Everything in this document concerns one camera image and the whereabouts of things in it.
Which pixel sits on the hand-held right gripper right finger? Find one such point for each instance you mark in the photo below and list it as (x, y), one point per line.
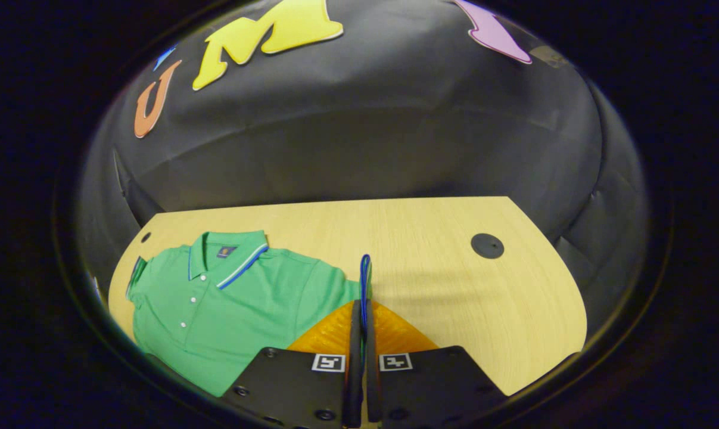
(371, 387)

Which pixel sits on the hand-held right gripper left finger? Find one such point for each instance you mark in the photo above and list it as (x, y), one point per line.
(355, 381)

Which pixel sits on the green T-shirt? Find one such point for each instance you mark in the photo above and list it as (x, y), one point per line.
(228, 310)

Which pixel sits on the black backdrop cloth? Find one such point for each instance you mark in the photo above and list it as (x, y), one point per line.
(365, 131)

